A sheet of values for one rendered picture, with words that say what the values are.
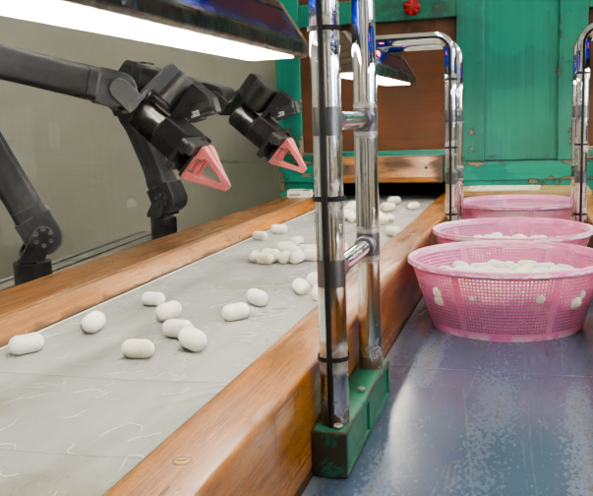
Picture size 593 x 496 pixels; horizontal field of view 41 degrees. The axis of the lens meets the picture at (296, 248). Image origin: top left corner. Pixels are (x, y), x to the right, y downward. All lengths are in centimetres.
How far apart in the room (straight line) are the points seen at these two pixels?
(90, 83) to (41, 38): 209
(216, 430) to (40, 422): 17
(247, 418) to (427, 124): 168
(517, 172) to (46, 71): 124
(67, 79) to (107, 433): 85
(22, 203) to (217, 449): 92
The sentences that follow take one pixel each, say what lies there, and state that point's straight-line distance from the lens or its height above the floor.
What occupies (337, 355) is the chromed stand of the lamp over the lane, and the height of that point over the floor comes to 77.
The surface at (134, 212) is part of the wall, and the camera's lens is 330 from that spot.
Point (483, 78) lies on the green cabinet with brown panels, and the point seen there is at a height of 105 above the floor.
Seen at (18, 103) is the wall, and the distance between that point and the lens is 350.
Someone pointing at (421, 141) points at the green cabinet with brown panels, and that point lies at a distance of 216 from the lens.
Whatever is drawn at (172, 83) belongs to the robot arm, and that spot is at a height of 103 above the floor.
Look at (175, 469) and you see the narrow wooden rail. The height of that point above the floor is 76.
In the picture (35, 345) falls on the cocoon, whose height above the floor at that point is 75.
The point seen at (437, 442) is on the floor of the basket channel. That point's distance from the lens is 74.
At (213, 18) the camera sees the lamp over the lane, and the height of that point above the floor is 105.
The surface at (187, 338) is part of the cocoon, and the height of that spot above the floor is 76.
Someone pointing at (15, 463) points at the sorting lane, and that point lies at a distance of 59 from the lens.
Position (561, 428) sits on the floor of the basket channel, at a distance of 78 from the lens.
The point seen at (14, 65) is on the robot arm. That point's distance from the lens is 137.
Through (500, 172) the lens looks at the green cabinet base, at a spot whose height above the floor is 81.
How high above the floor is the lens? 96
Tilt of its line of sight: 9 degrees down
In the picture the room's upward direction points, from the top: 2 degrees counter-clockwise
